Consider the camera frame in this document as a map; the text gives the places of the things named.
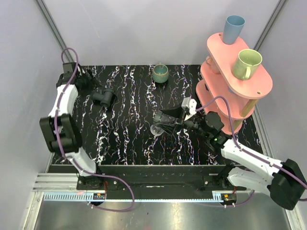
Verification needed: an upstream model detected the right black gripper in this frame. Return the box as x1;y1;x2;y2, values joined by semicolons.
155;101;210;138

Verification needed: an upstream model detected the dark grey pipe tee fitting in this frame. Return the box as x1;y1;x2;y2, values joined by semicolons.
91;88;117;108

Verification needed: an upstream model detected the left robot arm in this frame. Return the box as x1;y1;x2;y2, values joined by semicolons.
39;62;104;190

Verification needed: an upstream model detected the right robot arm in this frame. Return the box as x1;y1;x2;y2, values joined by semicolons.
153;107;307;210

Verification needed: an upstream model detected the teal ceramic bowl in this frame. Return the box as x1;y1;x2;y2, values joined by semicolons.
152;64;169;83

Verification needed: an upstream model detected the pink three-tier shelf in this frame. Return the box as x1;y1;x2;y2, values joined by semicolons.
196;33;273;134

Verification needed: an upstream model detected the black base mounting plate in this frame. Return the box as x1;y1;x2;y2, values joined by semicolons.
76;164;247;191

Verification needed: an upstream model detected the green ceramic mug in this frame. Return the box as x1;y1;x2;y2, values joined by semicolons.
232;49;262;81

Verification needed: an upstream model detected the blue plastic cup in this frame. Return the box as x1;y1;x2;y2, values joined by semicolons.
222;15;245;45

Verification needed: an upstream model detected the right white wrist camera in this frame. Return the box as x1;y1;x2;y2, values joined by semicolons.
181;97;197;121

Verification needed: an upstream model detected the aluminium rail frame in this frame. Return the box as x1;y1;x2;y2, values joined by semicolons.
33;173;250;203

